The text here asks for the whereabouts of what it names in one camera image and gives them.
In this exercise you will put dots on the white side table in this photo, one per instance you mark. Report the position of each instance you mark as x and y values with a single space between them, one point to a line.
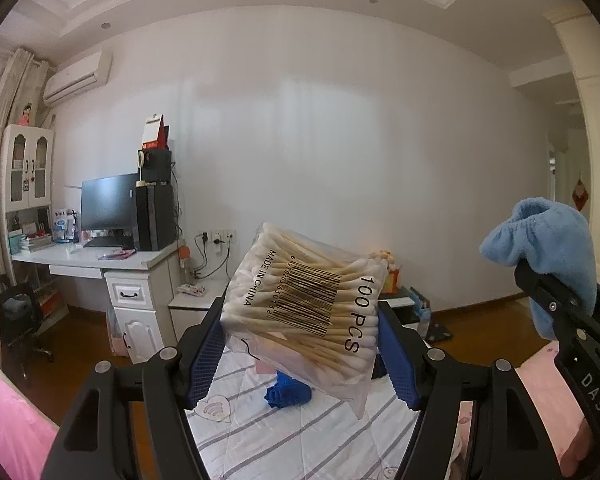
195 302

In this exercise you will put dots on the white wall sockets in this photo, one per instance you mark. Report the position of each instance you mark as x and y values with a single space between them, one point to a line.
220 236

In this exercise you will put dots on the white desk calendar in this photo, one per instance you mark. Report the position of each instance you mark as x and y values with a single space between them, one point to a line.
152 132

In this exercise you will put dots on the light blue fluffy cloth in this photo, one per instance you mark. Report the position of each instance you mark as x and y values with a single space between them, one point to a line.
545 235

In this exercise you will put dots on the cream plush toy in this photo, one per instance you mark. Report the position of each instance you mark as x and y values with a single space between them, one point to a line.
386 260

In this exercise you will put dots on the small doll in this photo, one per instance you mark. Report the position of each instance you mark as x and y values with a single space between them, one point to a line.
25 115

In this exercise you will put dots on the white air conditioner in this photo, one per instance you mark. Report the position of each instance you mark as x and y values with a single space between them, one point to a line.
77 77

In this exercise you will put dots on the orange capped bottle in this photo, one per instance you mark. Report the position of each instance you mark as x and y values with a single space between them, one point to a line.
184 262

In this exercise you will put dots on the cotton swab pack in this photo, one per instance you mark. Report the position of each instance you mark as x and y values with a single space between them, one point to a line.
300 300

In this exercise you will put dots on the white desk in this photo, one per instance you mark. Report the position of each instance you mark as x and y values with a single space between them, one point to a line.
130 265

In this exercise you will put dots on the white hutch cabinet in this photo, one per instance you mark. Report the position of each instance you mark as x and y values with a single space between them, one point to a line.
27 170

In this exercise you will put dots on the black floor stand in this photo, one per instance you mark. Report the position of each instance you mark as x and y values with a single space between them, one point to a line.
440 332

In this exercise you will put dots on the striped white quilt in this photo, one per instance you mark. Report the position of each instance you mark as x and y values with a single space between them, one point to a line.
305 440

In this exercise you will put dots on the pink white packet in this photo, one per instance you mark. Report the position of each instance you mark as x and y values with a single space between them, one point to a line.
191 290

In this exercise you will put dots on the red folder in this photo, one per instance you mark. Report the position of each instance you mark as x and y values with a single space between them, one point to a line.
165 137

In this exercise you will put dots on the black speaker box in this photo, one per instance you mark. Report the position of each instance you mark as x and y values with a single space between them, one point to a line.
159 165

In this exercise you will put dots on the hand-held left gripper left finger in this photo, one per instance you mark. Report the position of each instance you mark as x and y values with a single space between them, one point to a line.
205 355

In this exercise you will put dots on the black keyboard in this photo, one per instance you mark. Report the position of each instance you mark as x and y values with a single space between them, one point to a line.
107 242

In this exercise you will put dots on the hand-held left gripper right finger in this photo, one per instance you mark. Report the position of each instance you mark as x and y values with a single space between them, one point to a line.
397 355

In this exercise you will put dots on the pink desk item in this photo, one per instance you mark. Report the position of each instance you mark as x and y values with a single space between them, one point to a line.
115 255

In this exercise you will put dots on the red door ornament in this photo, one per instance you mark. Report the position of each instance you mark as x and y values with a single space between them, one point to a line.
580 192

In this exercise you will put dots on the blue white packet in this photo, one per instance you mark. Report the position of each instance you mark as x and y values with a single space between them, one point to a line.
64 225

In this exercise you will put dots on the black monitor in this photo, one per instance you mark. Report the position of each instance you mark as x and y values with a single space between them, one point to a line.
107 202

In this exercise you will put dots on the black office chair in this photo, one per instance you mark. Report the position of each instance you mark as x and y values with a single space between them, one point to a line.
22 310

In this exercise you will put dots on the stack of books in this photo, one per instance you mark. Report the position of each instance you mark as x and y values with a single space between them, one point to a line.
35 242

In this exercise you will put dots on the black computer tower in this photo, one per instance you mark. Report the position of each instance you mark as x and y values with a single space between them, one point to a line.
154 217

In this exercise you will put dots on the pink bed sheet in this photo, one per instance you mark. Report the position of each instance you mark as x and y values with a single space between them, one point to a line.
10 420

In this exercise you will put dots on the dark blue towel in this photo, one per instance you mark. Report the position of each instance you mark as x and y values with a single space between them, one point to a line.
287 390

